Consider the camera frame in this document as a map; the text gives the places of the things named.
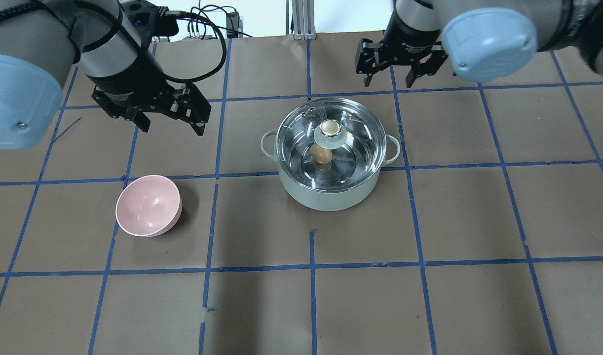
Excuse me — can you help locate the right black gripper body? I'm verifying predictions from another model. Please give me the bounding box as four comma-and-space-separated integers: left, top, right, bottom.
378, 20, 441, 66

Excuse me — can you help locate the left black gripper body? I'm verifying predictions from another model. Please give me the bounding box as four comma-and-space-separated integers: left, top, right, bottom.
91, 59, 184, 124

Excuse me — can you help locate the glass pot lid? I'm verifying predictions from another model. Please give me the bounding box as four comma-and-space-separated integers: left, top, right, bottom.
272, 98, 392, 193

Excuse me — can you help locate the brown egg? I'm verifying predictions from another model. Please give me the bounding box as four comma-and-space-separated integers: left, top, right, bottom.
310, 143, 333, 165

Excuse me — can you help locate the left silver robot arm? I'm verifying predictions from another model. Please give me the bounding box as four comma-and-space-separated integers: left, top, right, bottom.
0, 0, 211, 150

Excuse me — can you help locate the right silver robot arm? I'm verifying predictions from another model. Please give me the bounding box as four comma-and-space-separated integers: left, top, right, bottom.
355, 0, 603, 88

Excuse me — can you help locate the black power adapter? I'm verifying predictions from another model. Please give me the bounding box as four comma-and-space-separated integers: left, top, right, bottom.
226, 11, 241, 38

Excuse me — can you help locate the pink bowl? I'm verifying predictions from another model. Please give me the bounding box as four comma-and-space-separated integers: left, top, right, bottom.
115, 175, 183, 237

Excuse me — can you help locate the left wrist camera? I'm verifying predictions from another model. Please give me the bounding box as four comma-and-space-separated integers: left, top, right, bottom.
119, 0, 179, 40

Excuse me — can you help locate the aluminium frame post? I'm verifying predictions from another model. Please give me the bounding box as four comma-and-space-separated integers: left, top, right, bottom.
287, 0, 317, 41

